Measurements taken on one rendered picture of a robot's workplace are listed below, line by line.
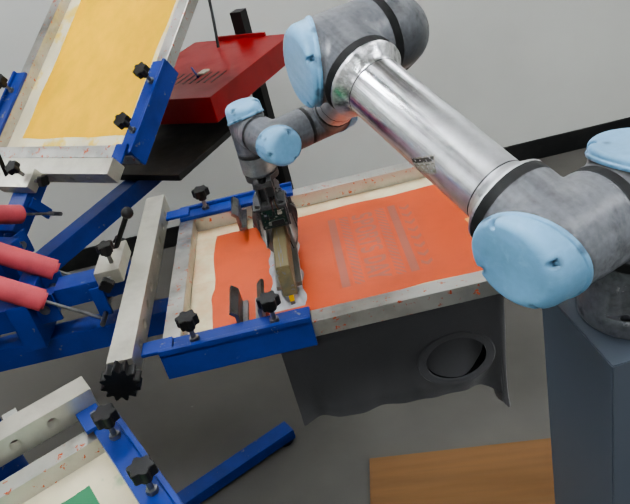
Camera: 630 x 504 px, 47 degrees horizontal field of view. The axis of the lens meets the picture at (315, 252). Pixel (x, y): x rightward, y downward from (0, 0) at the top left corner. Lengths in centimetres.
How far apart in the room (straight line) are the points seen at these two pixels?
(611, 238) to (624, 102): 331
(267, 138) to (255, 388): 162
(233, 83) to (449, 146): 170
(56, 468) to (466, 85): 290
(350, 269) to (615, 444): 76
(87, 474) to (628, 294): 90
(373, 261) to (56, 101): 121
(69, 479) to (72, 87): 136
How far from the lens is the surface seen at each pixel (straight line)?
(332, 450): 251
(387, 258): 159
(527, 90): 386
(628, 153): 85
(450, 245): 160
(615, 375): 93
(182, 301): 158
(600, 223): 80
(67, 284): 171
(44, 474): 134
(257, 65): 264
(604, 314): 94
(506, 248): 78
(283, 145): 135
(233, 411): 277
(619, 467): 105
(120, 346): 143
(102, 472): 133
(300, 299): 152
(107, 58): 236
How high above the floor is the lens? 182
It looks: 31 degrees down
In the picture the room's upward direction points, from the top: 15 degrees counter-clockwise
